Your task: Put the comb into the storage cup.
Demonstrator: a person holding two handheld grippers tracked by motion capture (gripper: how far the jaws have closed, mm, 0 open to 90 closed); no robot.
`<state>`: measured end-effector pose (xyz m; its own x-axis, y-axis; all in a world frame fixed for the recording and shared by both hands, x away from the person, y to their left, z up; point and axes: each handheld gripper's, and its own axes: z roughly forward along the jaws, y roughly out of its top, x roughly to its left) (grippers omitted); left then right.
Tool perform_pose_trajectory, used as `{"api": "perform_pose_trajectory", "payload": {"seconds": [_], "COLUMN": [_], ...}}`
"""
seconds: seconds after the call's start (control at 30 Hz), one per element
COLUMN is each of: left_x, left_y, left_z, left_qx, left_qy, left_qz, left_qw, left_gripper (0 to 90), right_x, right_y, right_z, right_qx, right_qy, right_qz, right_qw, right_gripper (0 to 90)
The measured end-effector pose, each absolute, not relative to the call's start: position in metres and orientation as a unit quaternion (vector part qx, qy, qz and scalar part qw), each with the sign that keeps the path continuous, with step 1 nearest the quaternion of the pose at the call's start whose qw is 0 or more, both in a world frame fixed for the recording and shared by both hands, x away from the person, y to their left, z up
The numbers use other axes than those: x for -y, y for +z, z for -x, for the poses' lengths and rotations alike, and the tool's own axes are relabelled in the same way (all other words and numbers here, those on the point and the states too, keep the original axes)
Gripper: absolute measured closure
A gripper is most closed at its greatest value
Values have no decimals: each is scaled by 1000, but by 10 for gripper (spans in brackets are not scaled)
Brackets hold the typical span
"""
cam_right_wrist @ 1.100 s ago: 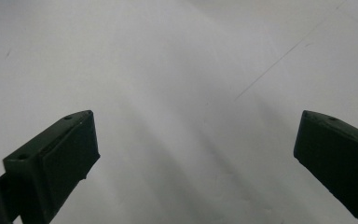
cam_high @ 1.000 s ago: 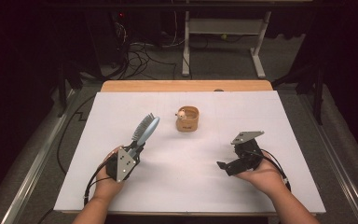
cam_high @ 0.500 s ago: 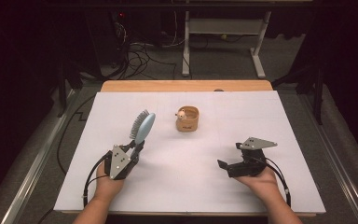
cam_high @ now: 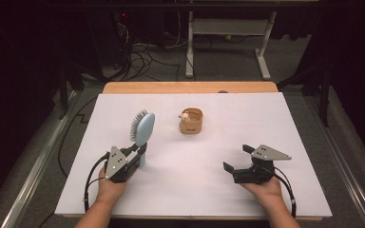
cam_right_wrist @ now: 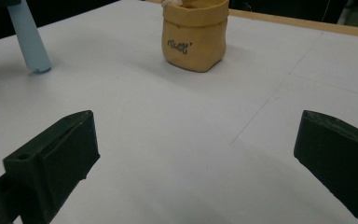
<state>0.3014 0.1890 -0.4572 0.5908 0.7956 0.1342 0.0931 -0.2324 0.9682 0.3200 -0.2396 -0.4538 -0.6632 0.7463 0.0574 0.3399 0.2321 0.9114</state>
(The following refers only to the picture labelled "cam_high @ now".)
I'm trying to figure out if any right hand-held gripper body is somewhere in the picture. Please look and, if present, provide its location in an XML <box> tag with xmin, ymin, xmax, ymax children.
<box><xmin>233</xmin><ymin>143</ymin><xmax>293</xmax><ymax>185</ymax></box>

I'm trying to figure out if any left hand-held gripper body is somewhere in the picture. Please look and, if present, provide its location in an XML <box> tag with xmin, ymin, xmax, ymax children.
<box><xmin>104</xmin><ymin>144</ymin><xmax>142</xmax><ymax>184</ymax></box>

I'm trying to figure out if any light blue hairbrush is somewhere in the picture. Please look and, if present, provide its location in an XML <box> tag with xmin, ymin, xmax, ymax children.
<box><xmin>129</xmin><ymin>108</ymin><xmax>156</xmax><ymax>168</ymax></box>

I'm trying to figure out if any person's right hand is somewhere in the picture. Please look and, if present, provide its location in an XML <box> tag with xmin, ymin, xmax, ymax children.
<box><xmin>239</xmin><ymin>176</ymin><xmax>283</xmax><ymax>204</ymax></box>

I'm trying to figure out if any person's left hand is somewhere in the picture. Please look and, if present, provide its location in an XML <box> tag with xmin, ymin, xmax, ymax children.
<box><xmin>96</xmin><ymin>166</ymin><xmax>131</xmax><ymax>203</ymax></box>

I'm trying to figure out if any white table sheet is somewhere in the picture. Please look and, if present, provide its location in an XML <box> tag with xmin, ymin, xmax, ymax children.
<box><xmin>54</xmin><ymin>92</ymin><xmax>333</xmax><ymax>219</ymax></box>

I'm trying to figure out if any tan holder with bear figure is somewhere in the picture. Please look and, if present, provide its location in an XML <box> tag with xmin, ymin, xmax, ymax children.
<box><xmin>178</xmin><ymin>107</ymin><xmax>204</xmax><ymax>135</ymax></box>

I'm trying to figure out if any wooden table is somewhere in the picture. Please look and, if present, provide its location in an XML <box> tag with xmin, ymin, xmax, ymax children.
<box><xmin>61</xmin><ymin>81</ymin><xmax>324</xmax><ymax>221</ymax></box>

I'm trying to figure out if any black stand leg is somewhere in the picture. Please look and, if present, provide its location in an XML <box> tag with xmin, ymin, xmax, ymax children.
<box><xmin>58</xmin><ymin>60</ymin><xmax>86</xmax><ymax>120</ymax></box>
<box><xmin>279</xmin><ymin>63</ymin><xmax>335</xmax><ymax>128</ymax></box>

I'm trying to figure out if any black computer case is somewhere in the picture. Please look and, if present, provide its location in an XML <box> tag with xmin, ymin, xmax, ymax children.
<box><xmin>87</xmin><ymin>11</ymin><xmax>131</xmax><ymax>71</ymax></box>

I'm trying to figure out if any left hand-held gripper cable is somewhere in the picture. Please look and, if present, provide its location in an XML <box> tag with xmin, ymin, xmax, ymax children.
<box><xmin>83</xmin><ymin>151</ymin><xmax>111</xmax><ymax>213</ymax></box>

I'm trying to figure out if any hand-held gripper cable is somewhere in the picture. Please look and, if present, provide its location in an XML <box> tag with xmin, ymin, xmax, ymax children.
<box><xmin>83</xmin><ymin>151</ymin><xmax>111</xmax><ymax>213</ymax></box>
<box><xmin>274</xmin><ymin>165</ymin><xmax>298</xmax><ymax>219</ymax></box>

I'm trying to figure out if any right hand-held gripper cable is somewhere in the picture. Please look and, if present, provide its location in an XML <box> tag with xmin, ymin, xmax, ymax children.
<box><xmin>274</xmin><ymin>165</ymin><xmax>298</xmax><ymax>219</ymax></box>

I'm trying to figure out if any long black floor cable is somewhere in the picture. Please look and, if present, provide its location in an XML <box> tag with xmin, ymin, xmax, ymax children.
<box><xmin>57</xmin><ymin>96</ymin><xmax>99</xmax><ymax>179</ymax></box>

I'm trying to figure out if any aluminium floor rail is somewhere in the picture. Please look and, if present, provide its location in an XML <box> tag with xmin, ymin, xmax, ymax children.
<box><xmin>1</xmin><ymin>90</ymin><xmax>78</xmax><ymax>228</ymax></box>
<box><xmin>303</xmin><ymin>94</ymin><xmax>365</xmax><ymax>228</ymax></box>

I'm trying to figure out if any bundle of black floor cables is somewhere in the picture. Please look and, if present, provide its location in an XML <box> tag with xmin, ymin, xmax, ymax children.
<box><xmin>113</xmin><ymin>22</ymin><xmax>182</xmax><ymax>82</ymax></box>

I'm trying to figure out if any white metal stand frame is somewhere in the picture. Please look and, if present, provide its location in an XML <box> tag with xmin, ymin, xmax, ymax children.
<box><xmin>184</xmin><ymin>10</ymin><xmax>278</xmax><ymax>81</ymax></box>

